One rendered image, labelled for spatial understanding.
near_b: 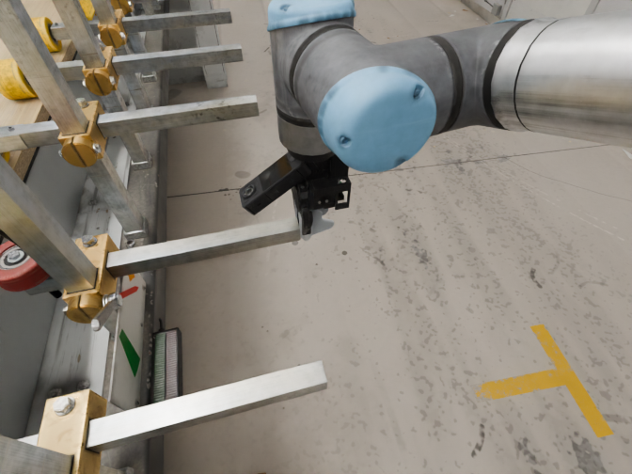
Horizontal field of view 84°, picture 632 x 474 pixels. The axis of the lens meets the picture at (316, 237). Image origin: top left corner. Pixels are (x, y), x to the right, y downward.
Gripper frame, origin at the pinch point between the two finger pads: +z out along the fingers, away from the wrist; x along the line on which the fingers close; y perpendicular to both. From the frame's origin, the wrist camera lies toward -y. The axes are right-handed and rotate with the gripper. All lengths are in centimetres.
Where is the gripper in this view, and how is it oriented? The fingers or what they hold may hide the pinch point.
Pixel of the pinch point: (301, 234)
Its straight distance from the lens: 63.3
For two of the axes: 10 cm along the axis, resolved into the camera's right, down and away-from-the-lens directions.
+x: -2.5, -7.4, 6.2
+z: 0.0, 6.4, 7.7
